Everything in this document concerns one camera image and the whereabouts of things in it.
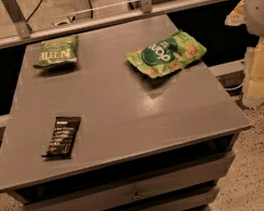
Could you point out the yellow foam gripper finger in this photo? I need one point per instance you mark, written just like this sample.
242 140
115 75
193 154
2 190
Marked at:
253 84
237 16

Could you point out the grey drawer cabinet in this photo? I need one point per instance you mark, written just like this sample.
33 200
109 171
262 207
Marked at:
143 144

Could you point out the green popcorn snack bag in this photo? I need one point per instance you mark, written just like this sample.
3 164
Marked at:
167 56

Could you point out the black rxbar chocolate bar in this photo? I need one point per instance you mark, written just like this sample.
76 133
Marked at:
64 135

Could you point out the green kettle chips bag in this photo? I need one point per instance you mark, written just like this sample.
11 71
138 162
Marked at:
58 52

